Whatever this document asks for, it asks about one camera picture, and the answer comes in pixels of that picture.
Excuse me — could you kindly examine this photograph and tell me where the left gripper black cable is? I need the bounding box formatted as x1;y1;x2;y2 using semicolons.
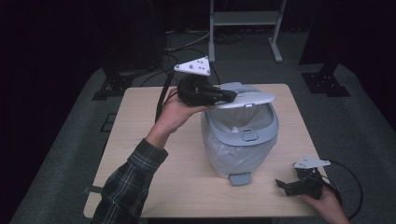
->
154;69;176;123

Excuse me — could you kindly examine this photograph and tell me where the black stand base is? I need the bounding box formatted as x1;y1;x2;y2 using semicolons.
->
91;65;135;102
301;63;351;98

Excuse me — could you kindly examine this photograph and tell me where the person's left hand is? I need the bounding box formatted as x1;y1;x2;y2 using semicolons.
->
145;88;213;149

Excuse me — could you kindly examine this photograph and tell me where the black floor cable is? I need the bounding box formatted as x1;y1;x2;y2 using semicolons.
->
139;47;222;88

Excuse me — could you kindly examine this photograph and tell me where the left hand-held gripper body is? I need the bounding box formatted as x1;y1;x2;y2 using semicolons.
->
174;55;222;107

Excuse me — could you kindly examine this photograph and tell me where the grey tape strip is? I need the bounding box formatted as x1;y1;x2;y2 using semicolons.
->
82;185;104;195

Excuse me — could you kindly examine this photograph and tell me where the clear plastic bin liner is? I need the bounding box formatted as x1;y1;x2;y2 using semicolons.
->
203;103;278;179

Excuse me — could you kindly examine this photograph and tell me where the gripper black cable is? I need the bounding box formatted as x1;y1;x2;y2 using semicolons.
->
154;69;176;123
319;159;365;220

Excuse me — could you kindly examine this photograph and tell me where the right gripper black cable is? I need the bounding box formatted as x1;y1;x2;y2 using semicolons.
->
319;159;365;220

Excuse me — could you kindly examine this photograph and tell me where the white metal stand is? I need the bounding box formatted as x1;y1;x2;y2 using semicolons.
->
207;0;288;64

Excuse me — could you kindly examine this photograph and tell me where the white floor cable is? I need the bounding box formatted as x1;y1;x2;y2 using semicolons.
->
164;30;212;53

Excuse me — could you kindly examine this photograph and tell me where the grey pedal trash can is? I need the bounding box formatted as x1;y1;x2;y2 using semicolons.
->
200;81;280;188

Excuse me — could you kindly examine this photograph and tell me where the person's right hand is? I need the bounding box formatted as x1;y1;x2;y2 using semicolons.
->
299;186;352;224

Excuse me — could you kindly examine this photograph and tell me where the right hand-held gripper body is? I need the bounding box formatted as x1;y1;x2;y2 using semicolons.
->
292;156;332;201

